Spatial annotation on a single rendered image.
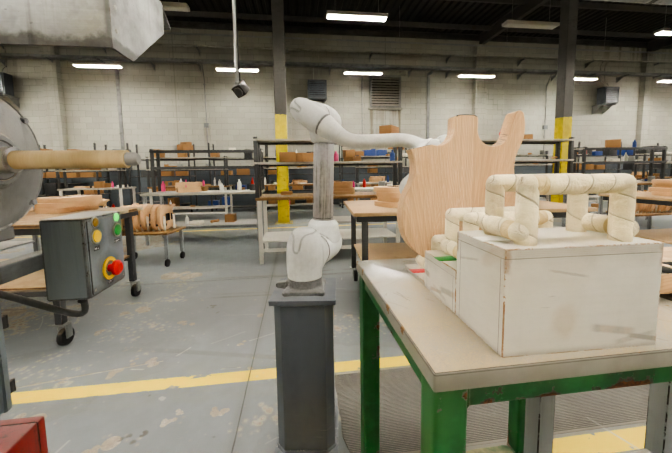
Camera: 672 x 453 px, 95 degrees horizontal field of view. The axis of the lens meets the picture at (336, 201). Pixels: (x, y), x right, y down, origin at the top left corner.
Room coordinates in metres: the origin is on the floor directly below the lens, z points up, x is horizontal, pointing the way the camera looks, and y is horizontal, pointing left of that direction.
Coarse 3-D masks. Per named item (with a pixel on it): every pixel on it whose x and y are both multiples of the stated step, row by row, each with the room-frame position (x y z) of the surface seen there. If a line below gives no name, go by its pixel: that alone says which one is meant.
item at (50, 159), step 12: (12, 156) 0.52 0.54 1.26; (24, 156) 0.53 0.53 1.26; (36, 156) 0.53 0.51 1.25; (48, 156) 0.53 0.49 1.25; (60, 156) 0.53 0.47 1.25; (72, 156) 0.54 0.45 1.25; (84, 156) 0.54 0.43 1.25; (96, 156) 0.54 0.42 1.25; (108, 156) 0.54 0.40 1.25; (120, 156) 0.55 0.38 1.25; (24, 168) 0.54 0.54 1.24; (36, 168) 0.54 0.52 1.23; (48, 168) 0.54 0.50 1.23; (60, 168) 0.54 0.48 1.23; (72, 168) 0.55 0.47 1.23
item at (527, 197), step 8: (520, 192) 0.48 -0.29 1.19; (528, 192) 0.47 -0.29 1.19; (536, 192) 0.47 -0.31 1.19; (520, 200) 0.48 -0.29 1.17; (528, 200) 0.47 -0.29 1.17; (536, 200) 0.47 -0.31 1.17; (520, 208) 0.48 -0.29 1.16; (528, 208) 0.47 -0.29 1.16; (536, 208) 0.47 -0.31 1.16; (520, 216) 0.47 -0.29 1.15; (528, 216) 0.47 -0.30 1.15; (536, 216) 0.47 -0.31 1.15; (528, 224) 0.47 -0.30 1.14; (536, 224) 0.47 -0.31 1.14; (536, 232) 0.47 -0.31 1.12; (528, 240) 0.47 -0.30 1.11; (536, 240) 0.47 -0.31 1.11
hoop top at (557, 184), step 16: (528, 176) 0.48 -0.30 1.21; (544, 176) 0.48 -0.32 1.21; (560, 176) 0.48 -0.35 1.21; (576, 176) 0.48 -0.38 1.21; (592, 176) 0.48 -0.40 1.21; (608, 176) 0.49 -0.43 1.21; (624, 176) 0.49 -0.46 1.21; (544, 192) 0.47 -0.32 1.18; (560, 192) 0.48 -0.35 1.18; (576, 192) 0.48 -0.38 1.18; (592, 192) 0.49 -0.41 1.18; (608, 192) 0.49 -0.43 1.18
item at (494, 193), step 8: (488, 184) 0.56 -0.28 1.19; (496, 184) 0.55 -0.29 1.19; (488, 192) 0.56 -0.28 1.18; (496, 192) 0.55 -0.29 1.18; (504, 192) 0.55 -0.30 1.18; (488, 200) 0.56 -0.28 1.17; (496, 200) 0.55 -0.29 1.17; (504, 200) 0.56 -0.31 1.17; (488, 208) 0.56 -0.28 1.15; (496, 208) 0.55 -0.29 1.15
